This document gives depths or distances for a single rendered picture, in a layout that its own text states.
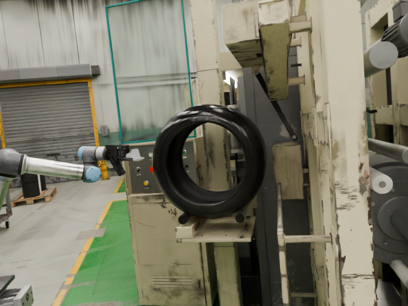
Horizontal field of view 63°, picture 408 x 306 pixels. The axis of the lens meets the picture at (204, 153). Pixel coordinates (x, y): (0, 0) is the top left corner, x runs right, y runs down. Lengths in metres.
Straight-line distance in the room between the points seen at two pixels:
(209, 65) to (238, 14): 0.67
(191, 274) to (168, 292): 0.23
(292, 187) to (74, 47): 10.03
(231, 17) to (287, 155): 0.82
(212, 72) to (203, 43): 0.17
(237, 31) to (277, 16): 0.17
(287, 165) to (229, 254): 0.64
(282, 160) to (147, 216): 1.07
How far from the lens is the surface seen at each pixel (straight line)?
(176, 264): 2.45
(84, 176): 1.74
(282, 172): 1.82
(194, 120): 1.53
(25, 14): 11.88
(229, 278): 2.12
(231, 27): 1.31
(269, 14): 1.21
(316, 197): 1.88
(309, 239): 1.09
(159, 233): 2.40
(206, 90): 1.92
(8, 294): 1.90
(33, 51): 11.56
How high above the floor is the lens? 1.35
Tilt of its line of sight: 5 degrees down
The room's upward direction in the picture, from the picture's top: 6 degrees counter-clockwise
